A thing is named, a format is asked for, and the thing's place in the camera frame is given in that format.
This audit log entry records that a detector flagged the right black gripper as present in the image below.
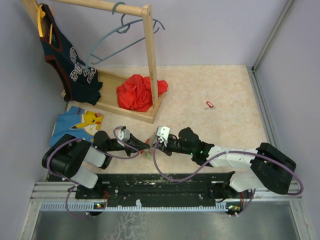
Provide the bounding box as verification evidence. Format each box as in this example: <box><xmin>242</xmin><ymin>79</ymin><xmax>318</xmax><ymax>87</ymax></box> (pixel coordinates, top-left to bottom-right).
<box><xmin>152</xmin><ymin>136</ymin><xmax>194</xmax><ymax>157</ymax></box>

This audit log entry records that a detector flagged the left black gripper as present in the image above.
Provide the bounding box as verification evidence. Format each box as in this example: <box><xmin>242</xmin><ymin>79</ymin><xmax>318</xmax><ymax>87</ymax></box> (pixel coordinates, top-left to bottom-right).
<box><xmin>106</xmin><ymin>133</ymin><xmax>151</xmax><ymax>157</ymax></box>

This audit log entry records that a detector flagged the red handled metal key organizer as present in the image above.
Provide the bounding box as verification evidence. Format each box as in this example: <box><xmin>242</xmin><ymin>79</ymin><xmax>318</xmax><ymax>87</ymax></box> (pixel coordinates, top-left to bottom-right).
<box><xmin>140</xmin><ymin>133</ymin><xmax>158</xmax><ymax>160</ymax></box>

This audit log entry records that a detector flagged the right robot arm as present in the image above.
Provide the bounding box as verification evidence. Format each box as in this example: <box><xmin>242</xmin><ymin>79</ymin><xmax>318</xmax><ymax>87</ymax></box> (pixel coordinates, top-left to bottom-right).
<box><xmin>153</xmin><ymin>126</ymin><xmax>297</xmax><ymax>198</ymax></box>

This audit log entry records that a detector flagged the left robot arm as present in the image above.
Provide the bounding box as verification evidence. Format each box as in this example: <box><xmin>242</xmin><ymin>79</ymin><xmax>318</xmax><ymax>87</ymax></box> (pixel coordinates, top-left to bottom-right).
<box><xmin>41</xmin><ymin>127</ymin><xmax>150</xmax><ymax>199</ymax></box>

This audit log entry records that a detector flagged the wooden clothes rack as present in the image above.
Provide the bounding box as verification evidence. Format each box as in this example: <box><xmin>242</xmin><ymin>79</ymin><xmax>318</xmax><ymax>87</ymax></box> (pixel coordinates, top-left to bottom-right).
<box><xmin>20</xmin><ymin>0</ymin><xmax>166</xmax><ymax>124</ymax></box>

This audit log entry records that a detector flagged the red crumpled shirt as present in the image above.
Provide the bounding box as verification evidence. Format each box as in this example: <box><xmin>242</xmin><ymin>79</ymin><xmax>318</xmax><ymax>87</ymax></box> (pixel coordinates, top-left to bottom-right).
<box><xmin>116</xmin><ymin>74</ymin><xmax>153</xmax><ymax>112</ymax></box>

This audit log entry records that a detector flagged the red tagged key far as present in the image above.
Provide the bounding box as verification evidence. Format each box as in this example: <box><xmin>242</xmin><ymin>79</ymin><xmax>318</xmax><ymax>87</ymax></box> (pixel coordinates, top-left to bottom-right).
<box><xmin>204</xmin><ymin>101</ymin><xmax>215</xmax><ymax>110</ymax></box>

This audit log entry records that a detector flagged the blue pikachu shirt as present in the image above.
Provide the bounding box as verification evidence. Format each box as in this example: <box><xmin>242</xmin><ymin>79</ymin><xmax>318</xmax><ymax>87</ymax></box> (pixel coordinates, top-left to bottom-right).
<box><xmin>50</xmin><ymin>106</ymin><xmax>104</xmax><ymax>147</ymax></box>

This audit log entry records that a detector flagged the navy basketball jersey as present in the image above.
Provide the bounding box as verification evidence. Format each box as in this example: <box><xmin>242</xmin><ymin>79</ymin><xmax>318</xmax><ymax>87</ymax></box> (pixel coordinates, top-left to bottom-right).
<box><xmin>39</xmin><ymin>4</ymin><xmax>103</xmax><ymax>106</ymax></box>

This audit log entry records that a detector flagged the yellow plastic hanger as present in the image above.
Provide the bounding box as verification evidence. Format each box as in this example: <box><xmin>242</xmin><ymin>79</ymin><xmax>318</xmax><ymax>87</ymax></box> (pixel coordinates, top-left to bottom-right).
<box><xmin>37</xmin><ymin>4</ymin><xmax>53</xmax><ymax>44</ymax></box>

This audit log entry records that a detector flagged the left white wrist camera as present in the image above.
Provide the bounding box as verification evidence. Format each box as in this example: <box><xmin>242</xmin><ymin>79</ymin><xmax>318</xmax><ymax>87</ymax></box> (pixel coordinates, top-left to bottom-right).
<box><xmin>117</xmin><ymin>126</ymin><xmax>131</xmax><ymax>142</ymax></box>

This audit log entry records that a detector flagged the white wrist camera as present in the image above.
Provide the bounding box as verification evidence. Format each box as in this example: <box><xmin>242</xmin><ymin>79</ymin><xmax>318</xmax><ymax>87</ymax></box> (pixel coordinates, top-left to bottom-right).
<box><xmin>156</xmin><ymin>126</ymin><xmax>170</xmax><ymax>147</ymax></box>
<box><xmin>117</xmin><ymin>126</ymin><xmax>131</xmax><ymax>142</ymax></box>

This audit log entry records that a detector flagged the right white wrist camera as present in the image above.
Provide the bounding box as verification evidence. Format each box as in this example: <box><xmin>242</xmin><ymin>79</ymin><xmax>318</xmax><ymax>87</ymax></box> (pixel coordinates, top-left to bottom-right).
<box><xmin>156</xmin><ymin>126</ymin><xmax>170</xmax><ymax>147</ymax></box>

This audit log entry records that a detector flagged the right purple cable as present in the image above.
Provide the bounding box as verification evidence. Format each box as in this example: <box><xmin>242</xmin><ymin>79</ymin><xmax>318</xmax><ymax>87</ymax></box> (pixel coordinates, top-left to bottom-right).
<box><xmin>152</xmin><ymin>141</ymin><xmax>305</xmax><ymax>218</ymax></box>

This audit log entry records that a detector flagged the purple cable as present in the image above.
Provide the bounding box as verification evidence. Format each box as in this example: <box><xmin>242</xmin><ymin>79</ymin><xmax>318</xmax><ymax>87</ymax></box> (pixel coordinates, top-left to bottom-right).
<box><xmin>152</xmin><ymin>141</ymin><xmax>305</xmax><ymax>218</ymax></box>
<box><xmin>46</xmin><ymin>127</ymin><xmax>141</xmax><ymax>220</ymax></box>

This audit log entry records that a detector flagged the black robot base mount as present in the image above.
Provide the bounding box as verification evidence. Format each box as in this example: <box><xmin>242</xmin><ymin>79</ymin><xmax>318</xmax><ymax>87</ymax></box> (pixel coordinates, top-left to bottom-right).
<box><xmin>75</xmin><ymin>173</ymin><xmax>240</xmax><ymax>208</ymax></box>

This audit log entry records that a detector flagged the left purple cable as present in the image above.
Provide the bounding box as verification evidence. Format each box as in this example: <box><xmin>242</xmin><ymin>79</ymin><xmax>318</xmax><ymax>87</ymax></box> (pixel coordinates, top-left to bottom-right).
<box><xmin>46</xmin><ymin>127</ymin><xmax>141</xmax><ymax>220</ymax></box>

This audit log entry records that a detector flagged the grey slotted cable duct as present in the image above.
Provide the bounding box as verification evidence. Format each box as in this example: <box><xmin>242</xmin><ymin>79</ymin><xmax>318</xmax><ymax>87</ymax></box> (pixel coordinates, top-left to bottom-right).
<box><xmin>39</xmin><ymin>201</ymin><xmax>241</xmax><ymax>213</ymax></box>

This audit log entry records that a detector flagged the aluminium frame rail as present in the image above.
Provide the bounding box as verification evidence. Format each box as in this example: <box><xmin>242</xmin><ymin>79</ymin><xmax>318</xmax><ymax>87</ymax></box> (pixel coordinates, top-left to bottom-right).
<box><xmin>249</xmin><ymin>0</ymin><xmax>303</xmax><ymax>201</ymax></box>

